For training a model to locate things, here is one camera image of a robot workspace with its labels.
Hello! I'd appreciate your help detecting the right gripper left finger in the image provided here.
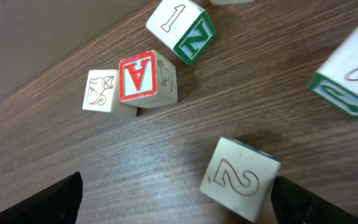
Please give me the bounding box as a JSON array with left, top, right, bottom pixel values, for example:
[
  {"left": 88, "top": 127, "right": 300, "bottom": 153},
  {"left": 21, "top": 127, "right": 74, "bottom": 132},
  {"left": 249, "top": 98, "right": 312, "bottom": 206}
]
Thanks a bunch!
[{"left": 0, "top": 172, "right": 83, "bottom": 224}]

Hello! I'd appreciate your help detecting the red A wooden block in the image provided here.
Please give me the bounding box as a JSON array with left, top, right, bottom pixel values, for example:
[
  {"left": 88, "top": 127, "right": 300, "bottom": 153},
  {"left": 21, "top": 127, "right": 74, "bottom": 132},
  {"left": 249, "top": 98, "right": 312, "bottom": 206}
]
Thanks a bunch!
[{"left": 119, "top": 50, "right": 178, "bottom": 108}]

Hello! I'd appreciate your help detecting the green letter block top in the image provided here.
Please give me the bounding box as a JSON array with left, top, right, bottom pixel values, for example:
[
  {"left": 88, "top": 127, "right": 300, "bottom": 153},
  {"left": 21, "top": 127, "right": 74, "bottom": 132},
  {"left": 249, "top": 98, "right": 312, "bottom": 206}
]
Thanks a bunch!
[{"left": 146, "top": 0, "right": 216, "bottom": 65}]

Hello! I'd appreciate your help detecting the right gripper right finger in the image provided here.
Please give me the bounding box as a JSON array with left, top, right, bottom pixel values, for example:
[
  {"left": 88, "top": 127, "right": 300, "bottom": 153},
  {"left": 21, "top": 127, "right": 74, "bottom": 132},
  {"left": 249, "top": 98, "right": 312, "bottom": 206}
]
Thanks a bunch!
[{"left": 271, "top": 176, "right": 358, "bottom": 224}]

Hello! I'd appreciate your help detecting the green N wooden block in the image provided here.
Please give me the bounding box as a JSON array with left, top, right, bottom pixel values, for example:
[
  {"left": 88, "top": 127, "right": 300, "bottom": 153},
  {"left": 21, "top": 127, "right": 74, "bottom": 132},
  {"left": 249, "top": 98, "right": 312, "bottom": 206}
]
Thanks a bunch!
[{"left": 82, "top": 70, "right": 137, "bottom": 116}]

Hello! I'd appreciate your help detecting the plain number 2 block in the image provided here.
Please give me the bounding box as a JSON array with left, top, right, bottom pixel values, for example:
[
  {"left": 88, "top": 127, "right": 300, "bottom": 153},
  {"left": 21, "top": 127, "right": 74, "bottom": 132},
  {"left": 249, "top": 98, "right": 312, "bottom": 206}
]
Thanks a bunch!
[{"left": 200, "top": 136, "right": 281, "bottom": 222}]

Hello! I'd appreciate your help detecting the green P wooden block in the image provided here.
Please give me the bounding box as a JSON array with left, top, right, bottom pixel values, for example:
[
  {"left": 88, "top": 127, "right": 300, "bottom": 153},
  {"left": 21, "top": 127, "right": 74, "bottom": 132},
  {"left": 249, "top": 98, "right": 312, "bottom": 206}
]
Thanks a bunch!
[{"left": 309, "top": 27, "right": 358, "bottom": 119}]

